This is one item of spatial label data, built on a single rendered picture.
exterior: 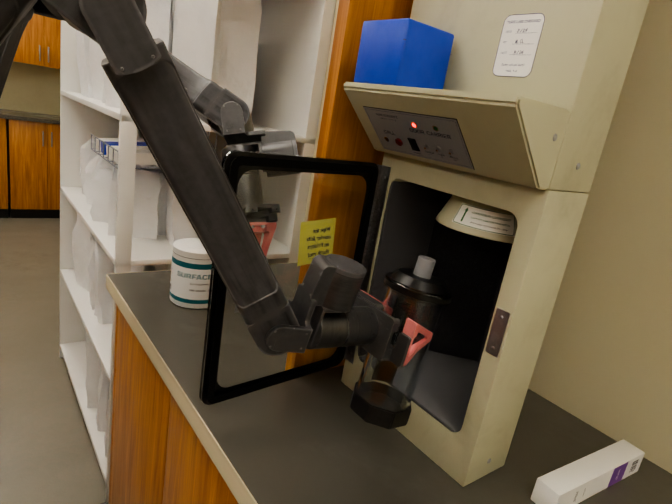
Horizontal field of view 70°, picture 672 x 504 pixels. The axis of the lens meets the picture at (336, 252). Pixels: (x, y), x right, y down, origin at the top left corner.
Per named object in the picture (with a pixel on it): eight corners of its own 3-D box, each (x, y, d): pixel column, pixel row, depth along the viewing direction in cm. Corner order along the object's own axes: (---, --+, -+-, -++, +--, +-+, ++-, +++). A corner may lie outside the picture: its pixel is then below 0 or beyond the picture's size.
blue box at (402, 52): (397, 92, 81) (408, 35, 78) (442, 97, 73) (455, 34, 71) (352, 82, 75) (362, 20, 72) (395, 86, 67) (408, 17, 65)
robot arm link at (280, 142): (227, 123, 86) (219, 102, 77) (291, 116, 87) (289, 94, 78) (235, 188, 84) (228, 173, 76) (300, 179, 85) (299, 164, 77)
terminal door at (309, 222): (342, 364, 95) (380, 163, 84) (200, 408, 74) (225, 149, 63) (340, 362, 95) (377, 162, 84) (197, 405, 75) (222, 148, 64)
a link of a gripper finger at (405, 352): (414, 303, 76) (372, 303, 70) (449, 322, 71) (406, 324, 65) (402, 341, 78) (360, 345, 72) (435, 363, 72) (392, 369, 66)
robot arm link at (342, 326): (285, 333, 66) (306, 358, 62) (300, 290, 64) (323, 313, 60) (324, 331, 70) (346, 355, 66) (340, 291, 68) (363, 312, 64)
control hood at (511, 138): (383, 151, 85) (394, 92, 83) (550, 190, 61) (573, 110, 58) (332, 144, 78) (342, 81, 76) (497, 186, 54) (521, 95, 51)
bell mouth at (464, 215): (477, 216, 92) (484, 188, 91) (563, 243, 79) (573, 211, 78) (414, 215, 82) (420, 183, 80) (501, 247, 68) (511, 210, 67)
